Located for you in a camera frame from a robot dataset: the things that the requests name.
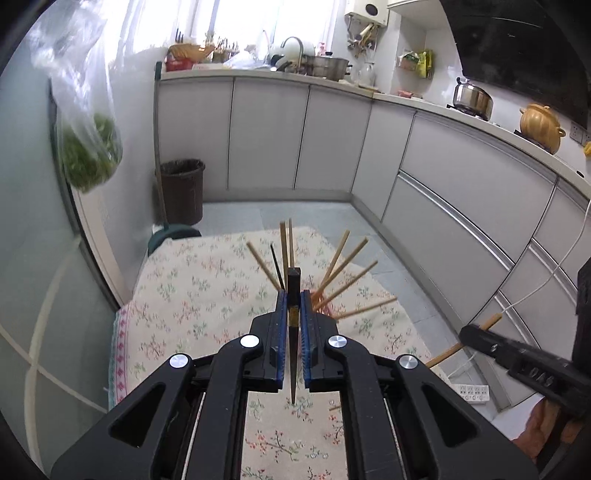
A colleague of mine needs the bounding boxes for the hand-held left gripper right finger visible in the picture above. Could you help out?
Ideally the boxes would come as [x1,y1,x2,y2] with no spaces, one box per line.
[300,288,539,480]

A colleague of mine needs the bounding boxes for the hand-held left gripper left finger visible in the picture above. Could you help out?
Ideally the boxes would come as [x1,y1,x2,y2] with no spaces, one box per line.
[51,288,289,480]

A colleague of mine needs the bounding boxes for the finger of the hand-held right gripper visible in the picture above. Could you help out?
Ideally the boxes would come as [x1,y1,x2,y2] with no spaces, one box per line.
[459,324,583,416]

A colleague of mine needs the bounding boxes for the dark brown chopstick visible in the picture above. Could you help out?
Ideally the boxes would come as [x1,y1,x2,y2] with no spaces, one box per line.
[287,267,302,406]
[270,244,284,291]

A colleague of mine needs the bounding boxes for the tan bamboo chopstick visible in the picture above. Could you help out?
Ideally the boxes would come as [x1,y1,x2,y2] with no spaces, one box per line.
[425,314,503,369]

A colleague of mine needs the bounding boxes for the bunch of wooden chopsticks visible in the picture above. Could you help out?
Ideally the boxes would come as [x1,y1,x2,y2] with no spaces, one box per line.
[246,218,399,322]

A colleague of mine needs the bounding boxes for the person's right hand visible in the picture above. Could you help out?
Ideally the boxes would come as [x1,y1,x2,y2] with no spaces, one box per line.
[512,399,585,462]

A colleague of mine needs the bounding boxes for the white power strip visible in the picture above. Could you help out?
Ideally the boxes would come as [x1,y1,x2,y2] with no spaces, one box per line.
[450,383,490,404]

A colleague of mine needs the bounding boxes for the floral tablecloth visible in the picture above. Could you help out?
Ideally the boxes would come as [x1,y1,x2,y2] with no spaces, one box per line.
[111,226,452,480]

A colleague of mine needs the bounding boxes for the dark green dustpan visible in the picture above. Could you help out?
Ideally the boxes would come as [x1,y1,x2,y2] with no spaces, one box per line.
[148,224,203,256]

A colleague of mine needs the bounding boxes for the pink patterned cloth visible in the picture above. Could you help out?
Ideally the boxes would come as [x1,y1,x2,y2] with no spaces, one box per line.
[111,302,137,409]

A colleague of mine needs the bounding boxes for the yellow ceramic pot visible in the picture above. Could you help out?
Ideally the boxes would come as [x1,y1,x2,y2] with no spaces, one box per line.
[519,104,567,156]

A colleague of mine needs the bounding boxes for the brown trash bin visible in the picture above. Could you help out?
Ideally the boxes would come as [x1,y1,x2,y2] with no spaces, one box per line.
[159,158,206,226]

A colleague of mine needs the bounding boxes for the white kitchen cabinets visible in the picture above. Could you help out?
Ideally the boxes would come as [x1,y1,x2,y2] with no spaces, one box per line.
[154,74,591,416]

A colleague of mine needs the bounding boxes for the stainless steel pot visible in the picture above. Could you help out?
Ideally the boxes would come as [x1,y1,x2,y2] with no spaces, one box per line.
[451,78,494,122]

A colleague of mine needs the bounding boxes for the frosted glass door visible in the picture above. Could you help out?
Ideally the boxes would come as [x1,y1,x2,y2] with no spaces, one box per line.
[0,46,132,467]

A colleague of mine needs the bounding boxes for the white kitchen countertop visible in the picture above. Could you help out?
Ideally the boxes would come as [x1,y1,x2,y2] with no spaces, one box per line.
[157,64,591,204]

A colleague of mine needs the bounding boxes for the black range hood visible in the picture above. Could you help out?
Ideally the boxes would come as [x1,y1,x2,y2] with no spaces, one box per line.
[436,0,591,126]

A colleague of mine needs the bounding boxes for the large steel stock pot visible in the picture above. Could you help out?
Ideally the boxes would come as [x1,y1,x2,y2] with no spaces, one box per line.
[302,54,353,82]

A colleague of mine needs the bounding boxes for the green seasoning packets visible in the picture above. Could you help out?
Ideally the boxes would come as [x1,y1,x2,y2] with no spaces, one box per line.
[399,48,435,79]

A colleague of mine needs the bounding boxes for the clear bag of green vegetables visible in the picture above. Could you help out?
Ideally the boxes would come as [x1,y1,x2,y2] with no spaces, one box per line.
[28,4,124,192]

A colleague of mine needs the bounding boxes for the white kettle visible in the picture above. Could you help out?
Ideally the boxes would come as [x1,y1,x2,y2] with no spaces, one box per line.
[266,42,296,71]

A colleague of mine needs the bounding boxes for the curved sink faucet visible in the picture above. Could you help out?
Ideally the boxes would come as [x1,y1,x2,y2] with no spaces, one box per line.
[281,36,306,73]

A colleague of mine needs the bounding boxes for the countertop utensil jar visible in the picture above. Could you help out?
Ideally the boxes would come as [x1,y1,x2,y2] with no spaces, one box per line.
[210,34,241,64]

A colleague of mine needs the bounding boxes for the woven basket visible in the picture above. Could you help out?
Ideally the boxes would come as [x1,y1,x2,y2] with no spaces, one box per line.
[167,43,216,64]

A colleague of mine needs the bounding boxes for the kitchen window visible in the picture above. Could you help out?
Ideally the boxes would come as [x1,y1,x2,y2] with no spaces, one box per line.
[111,0,348,52]

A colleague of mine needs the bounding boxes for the white water heater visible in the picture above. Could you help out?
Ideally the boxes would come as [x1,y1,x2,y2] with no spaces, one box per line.
[345,0,390,27]

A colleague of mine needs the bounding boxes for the white power cable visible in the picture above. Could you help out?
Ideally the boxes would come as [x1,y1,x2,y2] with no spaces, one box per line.
[443,222,591,384]

